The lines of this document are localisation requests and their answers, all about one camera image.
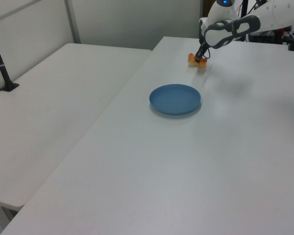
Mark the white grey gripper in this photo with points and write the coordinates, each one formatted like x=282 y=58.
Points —
x=216 y=35

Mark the orange-brown bread roll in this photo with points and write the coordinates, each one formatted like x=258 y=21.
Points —
x=191 y=60

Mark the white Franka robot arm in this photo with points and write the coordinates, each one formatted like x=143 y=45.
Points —
x=272 y=12

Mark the brown wooden panel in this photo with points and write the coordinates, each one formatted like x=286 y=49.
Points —
x=207 y=8

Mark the blue round plate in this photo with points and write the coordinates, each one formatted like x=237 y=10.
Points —
x=174 y=100

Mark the black vertical stand pole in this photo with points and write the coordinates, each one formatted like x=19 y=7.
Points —
x=245 y=8

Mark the dark electronics rack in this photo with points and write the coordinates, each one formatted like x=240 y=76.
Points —
x=265 y=37

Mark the white side table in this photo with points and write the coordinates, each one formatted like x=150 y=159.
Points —
x=51 y=110

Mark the grey partition frame post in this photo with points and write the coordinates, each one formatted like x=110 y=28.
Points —
x=72 y=22

